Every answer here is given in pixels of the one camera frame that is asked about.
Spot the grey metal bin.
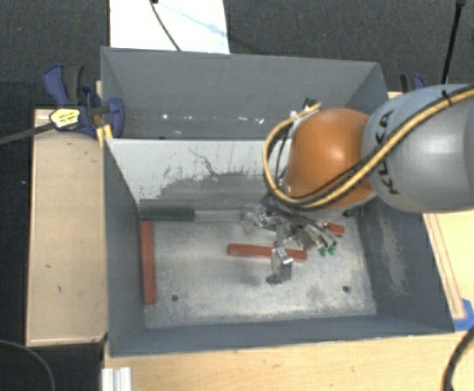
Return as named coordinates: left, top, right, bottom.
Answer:
left=99, top=46, right=456, bottom=358

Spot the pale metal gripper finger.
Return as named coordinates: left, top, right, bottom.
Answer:
left=242, top=210, right=273, bottom=235
left=266, top=247, right=295, bottom=287

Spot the dark green flat block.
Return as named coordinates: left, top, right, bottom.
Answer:
left=138, top=205, right=196, bottom=222

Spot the pale wood board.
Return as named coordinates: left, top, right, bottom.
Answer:
left=25, top=108, right=110, bottom=348

